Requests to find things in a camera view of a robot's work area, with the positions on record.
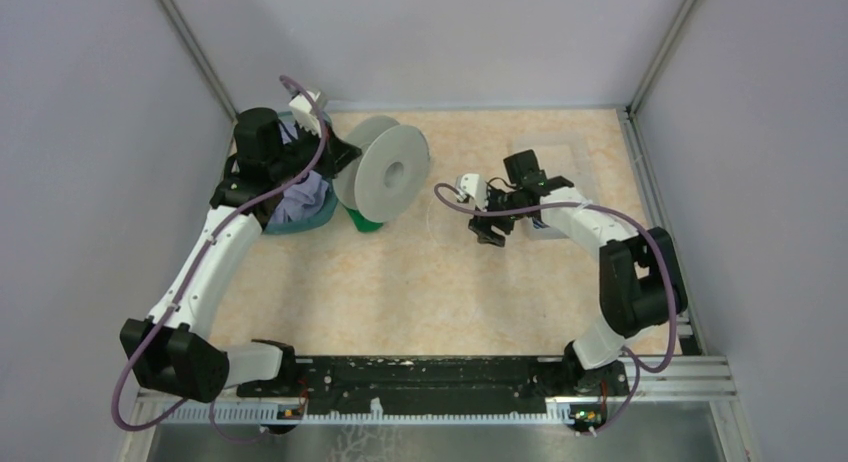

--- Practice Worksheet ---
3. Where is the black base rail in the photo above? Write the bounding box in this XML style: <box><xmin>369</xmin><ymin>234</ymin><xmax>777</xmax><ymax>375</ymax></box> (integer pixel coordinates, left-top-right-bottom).
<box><xmin>236</xmin><ymin>356</ymin><xmax>630</xmax><ymax>425</ymax></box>

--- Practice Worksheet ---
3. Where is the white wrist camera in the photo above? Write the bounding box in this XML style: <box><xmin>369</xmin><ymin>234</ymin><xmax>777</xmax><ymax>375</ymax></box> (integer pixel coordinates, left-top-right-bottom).
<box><xmin>288</xmin><ymin>90</ymin><xmax>327</xmax><ymax>136</ymax></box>
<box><xmin>454</xmin><ymin>173</ymin><xmax>488</xmax><ymax>211</ymax></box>

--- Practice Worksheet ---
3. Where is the white cable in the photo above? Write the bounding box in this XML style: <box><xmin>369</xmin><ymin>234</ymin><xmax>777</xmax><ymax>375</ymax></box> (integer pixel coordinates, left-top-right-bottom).
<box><xmin>425</xmin><ymin>192</ymin><xmax>478</xmax><ymax>248</ymax></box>

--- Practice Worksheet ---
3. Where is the lavender cloth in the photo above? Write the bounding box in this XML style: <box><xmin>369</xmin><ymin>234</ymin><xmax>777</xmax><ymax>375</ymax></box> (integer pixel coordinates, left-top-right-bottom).
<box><xmin>271</xmin><ymin>117</ymin><xmax>333</xmax><ymax>227</ymax></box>

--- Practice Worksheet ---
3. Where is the clear plastic box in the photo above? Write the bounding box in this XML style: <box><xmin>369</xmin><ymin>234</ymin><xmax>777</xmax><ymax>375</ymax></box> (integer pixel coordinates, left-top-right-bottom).
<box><xmin>510</xmin><ymin>132</ymin><xmax>600</xmax><ymax>202</ymax></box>

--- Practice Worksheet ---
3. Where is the green cloth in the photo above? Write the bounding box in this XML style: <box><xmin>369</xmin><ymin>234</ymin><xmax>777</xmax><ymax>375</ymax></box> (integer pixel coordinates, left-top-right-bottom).
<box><xmin>345</xmin><ymin>207</ymin><xmax>383</xmax><ymax>233</ymax></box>

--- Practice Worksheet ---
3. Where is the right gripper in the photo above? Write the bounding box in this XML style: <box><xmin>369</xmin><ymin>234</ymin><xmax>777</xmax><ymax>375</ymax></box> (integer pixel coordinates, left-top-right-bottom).
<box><xmin>469</xmin><ymin>183</ymin><xmax>524</xmax><ymax>247</ymax></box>

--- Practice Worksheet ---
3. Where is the white filament spool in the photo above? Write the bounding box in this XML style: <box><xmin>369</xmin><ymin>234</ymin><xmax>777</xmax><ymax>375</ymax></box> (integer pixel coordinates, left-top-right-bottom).
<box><xmin>332</xmin><ymin>115</ymin><xmax>430</xmax><ymax>223</ymax></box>

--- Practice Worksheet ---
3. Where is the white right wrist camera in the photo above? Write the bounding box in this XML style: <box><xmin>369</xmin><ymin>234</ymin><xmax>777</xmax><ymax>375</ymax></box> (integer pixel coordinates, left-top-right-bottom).
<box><xmin>454</xmin><ymin>173</ymin><xmax>488</xmax><ymax>211</ymax></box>

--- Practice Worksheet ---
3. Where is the teal plastic basket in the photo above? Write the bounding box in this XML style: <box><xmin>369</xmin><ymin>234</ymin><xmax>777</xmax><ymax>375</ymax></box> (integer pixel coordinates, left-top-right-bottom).
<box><xmin>260</xmin><ymin>112</ymin><xmax>337</xmax><ymax>235</ymax></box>

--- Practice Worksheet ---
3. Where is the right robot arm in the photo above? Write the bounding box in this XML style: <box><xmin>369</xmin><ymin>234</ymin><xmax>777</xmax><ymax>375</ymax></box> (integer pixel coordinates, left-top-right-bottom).
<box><xmin>456</xmin><ymin>150</ymin><xmax>688</xmax><ymax>394</ymax></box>

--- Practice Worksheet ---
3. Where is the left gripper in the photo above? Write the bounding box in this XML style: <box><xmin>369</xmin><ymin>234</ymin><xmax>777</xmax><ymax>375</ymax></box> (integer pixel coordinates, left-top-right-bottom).
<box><xmin>268</xmin><ymin>114</ymin><xmax>361</xmax><ymax>183</ymax></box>

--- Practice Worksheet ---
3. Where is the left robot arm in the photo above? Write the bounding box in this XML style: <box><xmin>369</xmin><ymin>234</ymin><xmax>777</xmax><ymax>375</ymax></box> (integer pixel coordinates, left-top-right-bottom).
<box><xmin>112</xmin><ymin>106</ymin><xmax>361</xmax><ymax>403</ymax></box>

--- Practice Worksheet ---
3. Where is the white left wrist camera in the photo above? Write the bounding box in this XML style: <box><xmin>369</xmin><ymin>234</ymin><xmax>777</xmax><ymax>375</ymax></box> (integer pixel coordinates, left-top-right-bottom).
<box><xmin>288</xmin><ymin>90</ymin><xmax>327</xmax><ymax>136</ymax></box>

